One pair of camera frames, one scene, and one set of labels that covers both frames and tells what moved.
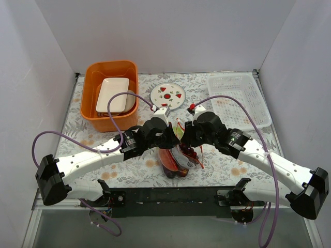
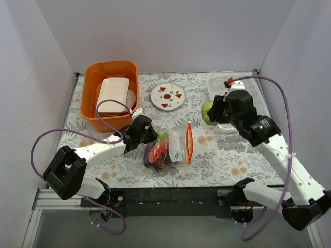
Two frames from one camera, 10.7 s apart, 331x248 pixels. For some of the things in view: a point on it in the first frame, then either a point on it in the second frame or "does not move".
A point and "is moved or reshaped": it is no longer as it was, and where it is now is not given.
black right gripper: x=189 y=136 → x=218 y=110
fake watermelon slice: x=167 y=159 → x=158 y=150
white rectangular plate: x=110 y=87 does not move
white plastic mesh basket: x=244 y=87 does not move
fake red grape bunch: x=189 y=150 → x=160 y=164
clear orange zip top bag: x=177 y=161 is moved or reshaped
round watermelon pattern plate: x=168 y=94 does not move
